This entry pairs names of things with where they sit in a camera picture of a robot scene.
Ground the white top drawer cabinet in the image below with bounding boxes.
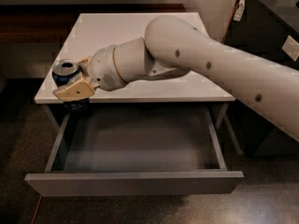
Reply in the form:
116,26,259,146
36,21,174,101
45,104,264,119
34,12,237,156

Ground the grey top drawer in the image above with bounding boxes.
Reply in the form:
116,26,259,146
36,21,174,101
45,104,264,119
25,103,243,197

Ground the black cabinet on right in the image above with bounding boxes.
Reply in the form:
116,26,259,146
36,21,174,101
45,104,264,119
224,0,299,156

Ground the orange floor cable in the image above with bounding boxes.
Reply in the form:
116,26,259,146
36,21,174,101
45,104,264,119
30,194,44,224

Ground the blue pepsi can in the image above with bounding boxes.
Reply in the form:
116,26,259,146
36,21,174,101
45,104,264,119
52,59,90,112

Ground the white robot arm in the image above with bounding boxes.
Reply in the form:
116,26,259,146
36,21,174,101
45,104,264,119
52,16,299,139

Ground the dark wooden bench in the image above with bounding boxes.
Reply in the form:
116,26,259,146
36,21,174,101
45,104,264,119
0,4,186,44

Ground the orange cable with tag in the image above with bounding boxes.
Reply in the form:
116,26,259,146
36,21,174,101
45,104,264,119
218,0,299,45

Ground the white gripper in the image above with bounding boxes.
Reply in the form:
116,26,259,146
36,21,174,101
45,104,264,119
53,45,127,102

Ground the white label on cabinet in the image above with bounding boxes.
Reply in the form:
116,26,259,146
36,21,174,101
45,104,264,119
282,35,299,62

